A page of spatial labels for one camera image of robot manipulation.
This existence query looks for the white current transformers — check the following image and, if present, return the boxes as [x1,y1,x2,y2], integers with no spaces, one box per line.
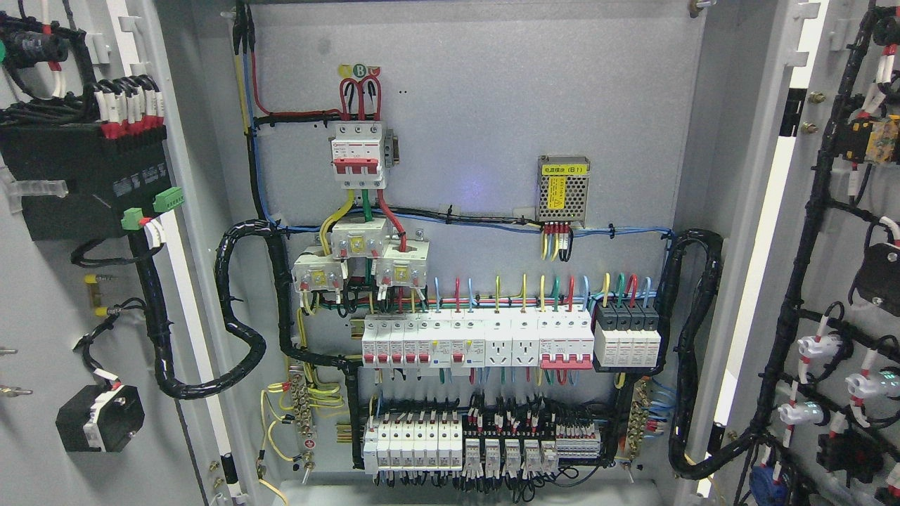
[292,217,430,299]

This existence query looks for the white socket breaker row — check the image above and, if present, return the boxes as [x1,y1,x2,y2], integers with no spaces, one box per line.
[362,308,594,375]

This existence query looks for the metal mesh power supply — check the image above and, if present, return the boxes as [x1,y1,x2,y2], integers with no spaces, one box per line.
[536,156,589,224]

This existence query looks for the red main circuit breaker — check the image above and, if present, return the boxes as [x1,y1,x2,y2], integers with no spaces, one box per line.
[330,121,399,191]

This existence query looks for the lower relay terminal row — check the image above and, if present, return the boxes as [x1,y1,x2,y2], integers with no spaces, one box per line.
[359,393,608,493]

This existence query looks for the black white surge protector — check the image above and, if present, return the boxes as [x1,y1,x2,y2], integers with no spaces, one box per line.
[593,304,663,377]

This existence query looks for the black digital power meter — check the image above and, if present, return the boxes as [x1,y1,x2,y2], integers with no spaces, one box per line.
[2,124,184,241]

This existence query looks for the black left wire harness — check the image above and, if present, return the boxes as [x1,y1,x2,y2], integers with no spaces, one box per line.
[127,219,363,470]

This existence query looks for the black wire harness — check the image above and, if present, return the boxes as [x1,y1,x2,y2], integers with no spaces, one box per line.
[127,219,363,470]
[661,228,757,480]

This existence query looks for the black right wire harness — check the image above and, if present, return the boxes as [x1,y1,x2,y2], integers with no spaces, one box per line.
[661,228,757,480]

